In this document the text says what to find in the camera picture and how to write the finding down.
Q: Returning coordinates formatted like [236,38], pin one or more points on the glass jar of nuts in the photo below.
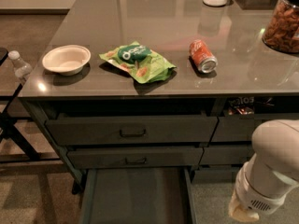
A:
[282,32]

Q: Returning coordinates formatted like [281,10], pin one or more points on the red soda can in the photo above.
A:
[202,57]

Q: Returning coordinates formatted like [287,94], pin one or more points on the green snack bag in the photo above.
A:
[143,64]

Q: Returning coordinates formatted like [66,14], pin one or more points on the dark cabinet counter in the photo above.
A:
[246,67]

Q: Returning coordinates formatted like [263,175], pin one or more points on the black side table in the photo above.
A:
[14,118]

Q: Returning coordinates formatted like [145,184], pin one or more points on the clear plastic water bottle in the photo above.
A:
[22,69]

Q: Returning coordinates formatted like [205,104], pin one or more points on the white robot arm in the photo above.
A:
[263,182]

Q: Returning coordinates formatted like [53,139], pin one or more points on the snack packets in drawer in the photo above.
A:
[248,105]

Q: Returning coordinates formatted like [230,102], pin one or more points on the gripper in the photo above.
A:
[250,195]

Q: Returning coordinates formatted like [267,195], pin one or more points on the white paper bowl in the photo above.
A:
[66,60]

